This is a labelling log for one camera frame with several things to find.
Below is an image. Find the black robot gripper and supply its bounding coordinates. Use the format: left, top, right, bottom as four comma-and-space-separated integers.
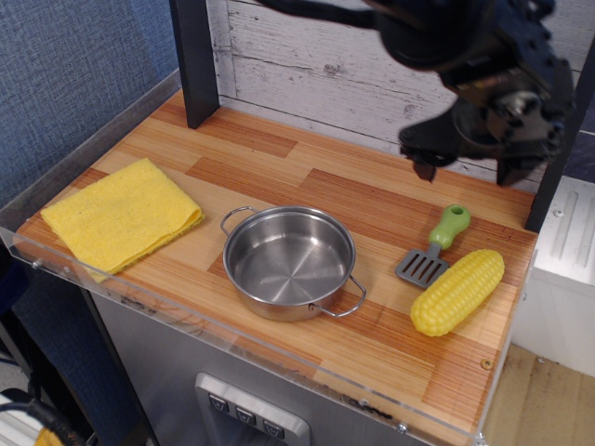
399, 58, 575, 187

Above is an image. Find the green handled grey toy spatula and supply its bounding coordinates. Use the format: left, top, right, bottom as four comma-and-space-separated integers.
395, 204, 471, 289

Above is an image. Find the yellow plastic toy corn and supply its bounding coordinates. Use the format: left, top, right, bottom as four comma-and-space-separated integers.
410, 249, 505, 337

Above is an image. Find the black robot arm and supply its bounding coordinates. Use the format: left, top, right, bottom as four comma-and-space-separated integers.
370, 1, 575, 187

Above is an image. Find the yellow folded cloth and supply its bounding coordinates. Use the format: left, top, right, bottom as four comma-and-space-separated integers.
41, 159, 205, 283

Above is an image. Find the white box at right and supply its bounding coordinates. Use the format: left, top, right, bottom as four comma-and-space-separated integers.
511, 177, 594, 376

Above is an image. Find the stainless steel pot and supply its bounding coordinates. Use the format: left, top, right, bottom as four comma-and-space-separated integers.
219, 205, 367, 321

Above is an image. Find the clear acrylic front guard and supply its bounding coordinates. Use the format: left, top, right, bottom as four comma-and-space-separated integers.
1, 230, 484, 445

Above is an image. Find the silver button control panel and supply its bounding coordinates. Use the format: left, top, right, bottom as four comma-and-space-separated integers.
195, 373, 311, 446

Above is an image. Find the stainless steel cabinet front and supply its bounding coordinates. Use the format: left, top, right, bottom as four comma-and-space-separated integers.
91, 294, 419, 445

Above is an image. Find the yellow black object bottom left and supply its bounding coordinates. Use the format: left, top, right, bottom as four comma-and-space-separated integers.
0, 389, 85, 446

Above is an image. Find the dark right upright post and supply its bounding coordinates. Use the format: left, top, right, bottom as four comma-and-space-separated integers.
524, 0, 595, 233

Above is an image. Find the dark upright post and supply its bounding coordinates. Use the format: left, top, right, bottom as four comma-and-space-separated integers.
524, 0, 595, 233
169, 0, 219, 129

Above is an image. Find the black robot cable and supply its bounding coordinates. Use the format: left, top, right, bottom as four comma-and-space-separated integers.
255, 0, 387, 29

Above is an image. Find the dark left upright post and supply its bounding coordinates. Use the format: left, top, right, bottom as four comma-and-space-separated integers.
169, 0, 219, 129

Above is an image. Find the grey metal left rail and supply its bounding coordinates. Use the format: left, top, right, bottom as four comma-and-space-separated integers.
1, 70, 181, 230

